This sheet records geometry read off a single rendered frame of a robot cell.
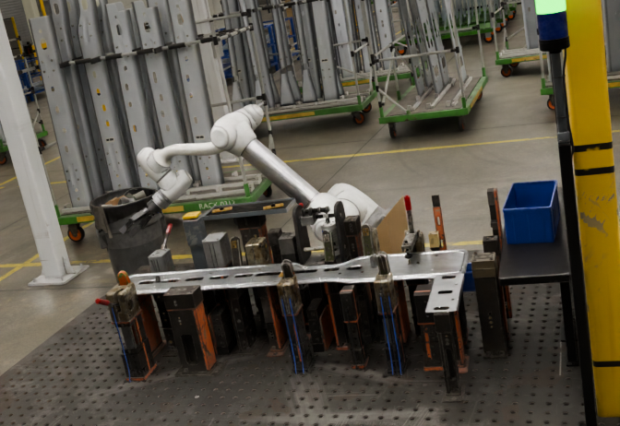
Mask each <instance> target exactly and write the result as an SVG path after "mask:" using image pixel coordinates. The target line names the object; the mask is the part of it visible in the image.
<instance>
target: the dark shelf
mask: <svg viewBox="0 0 620 426"><path fill-rule="evenodd" d="M557 190H558V199H559V208H560V216H559V220H558V225H557V230H556V235H555V239H554V242H553V243H517V244H507V236H506V228H505V222H504V231H503V241H502V249H501V258H500V267H499V276H498V277H499V286H509V285H525V284H540V283H556V282H557V283H561V282H571V272H570V263H569V253H568V244H567V234H566V216H565V207H564V198H563V188H562V187H557Z"/></svg>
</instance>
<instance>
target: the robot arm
mask: <svg viewBox="0 0 620 426"><path fill-rule="evenodd" d="M263 116H264V115H263V111H262V109H261V108H260V107H259V106H258V105H256V104H250V105H247V106H244V108H243V109H240V110H237V111H235V112H232V113H228V114H226V115H224V116H223V117H221V118H220V119H219V120H218V121H217V122H216V123H215V124H214V125H213V127H212V129H211V131H210V140H211V142H208V143H193V144H175V145H170V146H168V147H166V148H164V149H156V150H154V149H153V148H143V149H142V150H141V151H140V152H139V153H138V155H137V161H138V164H139V165H140V167H141V168H142V170H143V171H144V172H145V173H146V174H147V175H148V176H149V177H150V178H151V179H152V180H153V181H155V182H156V183H157V184H158V186H159V187H160V188H161V189H160V190H159V191H158V192H157V193H156V194H155V195H154V196H153V197H152V198H153V199H151V200H150V201H149V202H148V203H147V205H148V208H145V207H144V208H143V209H142V210H140V211H139V212H138V213H137V214H135V215H134V216H133V217H131V218H129V221H128V222H127V223H126V224H125V225H124V226H123V227H122V228H121V229H120V230H119V231H120V232H121V233H123V234H125V233H126V232H127V231H128V230H129V229H130V228H131V227H132V226H133V225H134V223H136V222H137V221H139V220H141V221H140V223H139V224H137V225H136V227H135V228H133V229H132V230H131V231H130V232H129V233H128V235H129V236H130V237H131V238H133V237H134V236H135V235H136V234H137V233H138V232H139V231H140V230H141V229H142V230H144V228H145V227H146V226H147V224H148V223H149V222H150V220H151V219H152V218H153V217H154V216H155V214H157V215H158V214H159V213H160V212H161V211H162V208H163V209H166V208H167V207H168V206H169V205H170V204H171V203H172V202H173V201H175V200H177V199H178V198H180V197H181V196H182V195H183V194H184V193H185V192H186V190H187V189H188V188H189V186H190V185H191V183H192V181H193V179H192V177H191V175H190V174H189V173H188V172H187V171H185V170H180V171H177V172H175V171H173V170H172V169H171V167H170V165H171V163H172V162H171V158H172V157H173V156H177V155H192V156H209V155H215V154H219V153H221V152H222V151H224V150H225V151H227V152H230V153H232V154H233V155H235V156H237V157H243V158H245V159H246V160H247V161H248V162H249V163H251V164H252V165H253V166H254V167H255V168H256V169H257V170H259V171H260V172H261V173H262V174H263V175H265V176H266V177H267V178H268V179H269V180H270V181H272V182H273V183H274V184H275V185H276V186H278V187H279V189H280V190H281V191H282V192H283V193H285V194H286V195H287V196H288V197H289V198H295V200H296V204H298V205H299V204H300V203H303V204H304V207H303V208H305V209H307V208H310V207H312V208H317V207H326V206H329V207H330V211H329V212H328V214H331V213H334V205H335V203H336V202H337V201H341V202H342V203H343V205H344V210H345V216H346V217H347V216H354V215H359V216H360V221H361V227H362V226H363V225H364V224H365V223H368V224H370V225H371V227H372V228H377V227H378V225H379V224H380V223H381V221H382V220H383V219H384V217H385V216H386V215H387V213H388V212H389V211H390V210H391V209H392V208H393V206H390V207H389V208H387V209H383V208H382V207H380V206H379V205H377V204H376V203H375V202H374V201H373V200H372V199H371V198H369V197H368V196H367V195H365V194H364V193H363V192H361V191H360V190H358V189H357V188H355V187H353V186H351V185H349V184H345V183H336V184H335V185H334V186H332V187H331V189H330V190H329V191H328V192H327V193H321V194H320V193H319V192H318V191H317V190H316V189H315V188H314V187H313V186H311V185H310V184H309V183H308V182H307V181H305V180H304V179H303V178H302V177H301V176H300V175H298V174H297V173H296V172H295V171H294V170H292V169H291V168H290V167H289V166H288V165H287V164H285V163H284V162H283V161H282V160H281V159H279V158H278V157H277V156H276V155H275V154H274V153H272V152H271V151H270V150H269V149H268V148H266V147H265V146H264V145H263V144H262V143H261V142H259V141H258V140H257V139H256V134H255V133H254V130H255V129H256V128H257V127H258V126H259V125H260V123H261V121H262V119H263ZM154 213H155V214H154ZM324 222H326V218H324V219H318V220H317V221H316V223H315V224H314V225H310V226H311V227H312V230H313V233H314V235H315V236H316V237H317V239H318V240H319V241H321V242H323V238H322V229H321V224H322V223H324Z"/></svg>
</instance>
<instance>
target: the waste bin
mask: <svg viewBox="0 0 620 426"><path fill-rule="evenodd" d="M157 192H158V190H156V189H153V188H148V187H130V188H124V189H119V190H114V191H112V192H109V193H106V194H104V195H100V196H98V197H96V198H94V199H93V200H92V201H90V203H89V209H90V214H91V215H93V216H94V218H95V228H96V232H97V236H98V240H99V244H100V248H101V249H105V248H107V252H108V255H109V258H110V261H111V264H112V267H113V272H114V275H115V278H116V281H117V284H118V283H119V281H118V278H117V275H118V273H119V272H120V271H121V270H124V271H125V272H126V273H127V274H128V276H130V275H131V274H132V273H133V272H135V271H136V270H137V269H138V268H140V267H141V266H146V265H149V259H148V257H149V256H150V255H151V254H152V253H153V252H154V251H156V250H160V249H161V245H162V244H163V243H164V239H163V232H164V231H166V229H167V226H166V222H165V217H164V214H163V213H162V211H161V212H160V213H159V214H158V215H157V214H155V213H154V214H155V216H154V217H153V218H152V219H151V220H150V222H149V223H148V224H147V226H146V227H145V228H144V230H142V229H141V230H140V231H139V232H138V233H137V234H136V235H135V236H134V237H133V238H131V237H130V236H129V235H128V233H129V232H130V231H131V230H132V229H133V228H135V227H136V225H137V224H139V223H140V221H141V220H139V221H137V222H136V223H134V225H133V226H132V227H131V228H130V229H129V230H128V231H127V232H126V233H125V234H123V233H122V232H120V231H119V230H120V229H121V228H122V227H123V226H124V225H125V224H126V223H127V222H128V221H129V218H131V217H133V216H134V215H135V214H137V213H138V212H139V211H140V210H142V209H143V208H144V207H145V208H148V205H147V203H148V202H149V201H150V200H151V199H153V198H152V197H153V196H154V195H155V194H156V193H157Z"/></svg>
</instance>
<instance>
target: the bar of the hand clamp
mask: <svg viewBox="0 0 620 426"><path fill-rule="evenodd" d="M417 230H418V229H416V230H415V232H414V233H410V230H408V231H407V234H406V236H405V239H404V241H403V244H402V246H401V251H402V252H404V251H405V253H406V254H405V255H404V257H405V258H407V259H409V258H412V254H410V252H412V249H413V246H414V245H415V242H416V239H417ZM405 249H406V250H405ZM409 249H410V250H409Z"/></svg>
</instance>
